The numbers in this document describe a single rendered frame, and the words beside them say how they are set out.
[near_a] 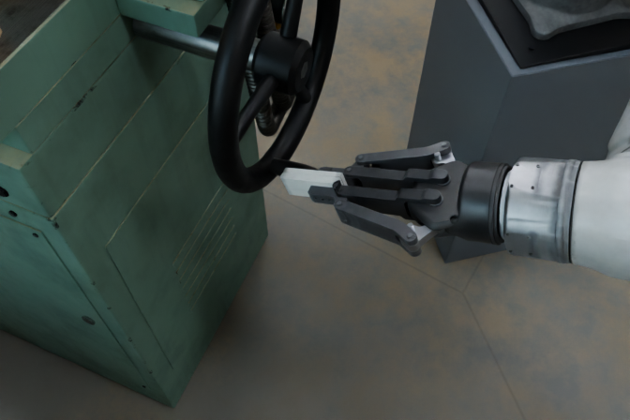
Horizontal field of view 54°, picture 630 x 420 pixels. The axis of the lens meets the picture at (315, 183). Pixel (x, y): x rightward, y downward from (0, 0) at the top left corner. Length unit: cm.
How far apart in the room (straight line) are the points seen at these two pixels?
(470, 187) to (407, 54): 135
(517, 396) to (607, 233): 89
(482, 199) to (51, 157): 42
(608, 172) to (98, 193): 54
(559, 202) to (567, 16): 58
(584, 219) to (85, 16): 49
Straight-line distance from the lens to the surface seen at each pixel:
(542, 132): 116
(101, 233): 81
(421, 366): 136
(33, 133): 65
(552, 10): 108
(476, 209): 56
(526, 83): 103
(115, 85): 73
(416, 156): 63
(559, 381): 143
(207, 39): 69
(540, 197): 54
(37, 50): 62
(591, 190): 54
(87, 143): 72
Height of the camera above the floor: 127
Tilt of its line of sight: 55 degrees down
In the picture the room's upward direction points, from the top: straight up
